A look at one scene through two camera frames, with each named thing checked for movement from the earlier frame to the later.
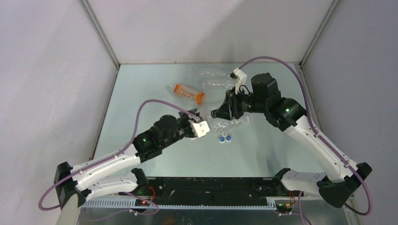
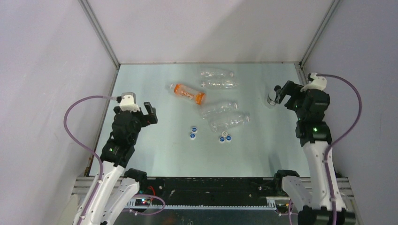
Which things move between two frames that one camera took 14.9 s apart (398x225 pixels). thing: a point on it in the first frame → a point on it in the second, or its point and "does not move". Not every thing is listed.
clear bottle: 211,74 does not move
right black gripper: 228,109 → 290,88
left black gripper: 186,118 → 151,118
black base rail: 212,191 does not move
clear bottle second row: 219,84 does not move
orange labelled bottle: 188,93 does not move
